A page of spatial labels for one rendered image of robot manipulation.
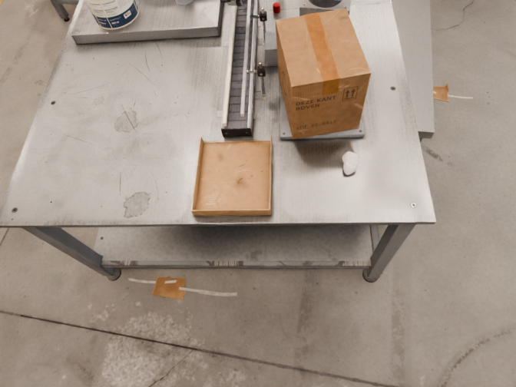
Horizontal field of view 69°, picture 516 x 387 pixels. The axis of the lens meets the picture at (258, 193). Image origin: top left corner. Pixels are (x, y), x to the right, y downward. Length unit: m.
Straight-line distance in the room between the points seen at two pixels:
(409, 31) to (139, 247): 1.59
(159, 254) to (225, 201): 0.75
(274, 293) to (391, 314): 0.58
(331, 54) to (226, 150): 0.49
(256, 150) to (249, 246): 0.64
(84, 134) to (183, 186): 0.49
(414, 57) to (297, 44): 0.59
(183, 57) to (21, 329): 1.64
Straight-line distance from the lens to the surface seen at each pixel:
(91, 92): 1.79
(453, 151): 2.53
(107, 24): 1.94
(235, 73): 1.57
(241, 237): 1.89
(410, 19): 1.89
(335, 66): 1.22
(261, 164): 1.34
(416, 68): 1.68
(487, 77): 2.98
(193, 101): 1.58
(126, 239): 2.06
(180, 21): 1.87
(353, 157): 1.33
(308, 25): 1.36
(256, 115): 1.48
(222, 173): 1.35
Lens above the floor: 1.97
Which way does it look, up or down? 62 degrees down
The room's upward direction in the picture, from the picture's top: 12 degrees counter-clockwise
